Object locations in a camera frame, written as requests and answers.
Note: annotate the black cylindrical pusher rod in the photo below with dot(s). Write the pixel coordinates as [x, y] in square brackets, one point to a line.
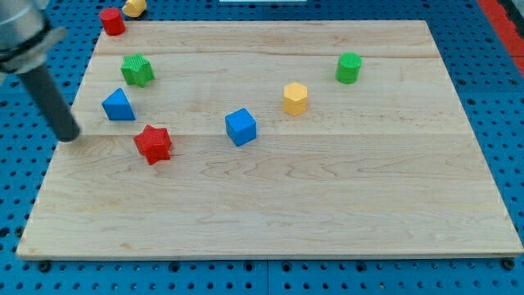
[41, 86]

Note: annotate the red cylinder block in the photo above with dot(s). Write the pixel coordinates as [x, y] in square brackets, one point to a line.
[112, 21]

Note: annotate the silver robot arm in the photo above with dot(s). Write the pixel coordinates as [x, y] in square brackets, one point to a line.
[26, 37]

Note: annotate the blue triangle block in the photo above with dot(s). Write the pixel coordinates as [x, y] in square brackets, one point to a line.
[118, 107]

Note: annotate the green star block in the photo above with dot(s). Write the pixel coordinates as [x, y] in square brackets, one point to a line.
[137, 70]

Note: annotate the yellow star block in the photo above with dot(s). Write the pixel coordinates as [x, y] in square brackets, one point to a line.
[134, 8]

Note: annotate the red star block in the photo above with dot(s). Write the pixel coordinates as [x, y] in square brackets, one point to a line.
[154, 144]

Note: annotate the blue cube block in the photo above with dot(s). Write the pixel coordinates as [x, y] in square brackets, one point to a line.
[241, 127]

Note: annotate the wooden board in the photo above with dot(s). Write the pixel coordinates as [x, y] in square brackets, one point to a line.
[385, 168]

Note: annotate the yellow hexagon block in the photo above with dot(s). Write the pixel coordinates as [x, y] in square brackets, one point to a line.
[295, 99]

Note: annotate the green cylinder block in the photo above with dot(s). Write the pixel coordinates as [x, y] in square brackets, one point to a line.
[348, 67]

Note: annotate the red strip at edge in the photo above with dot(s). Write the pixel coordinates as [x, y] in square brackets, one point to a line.
[507, 22]

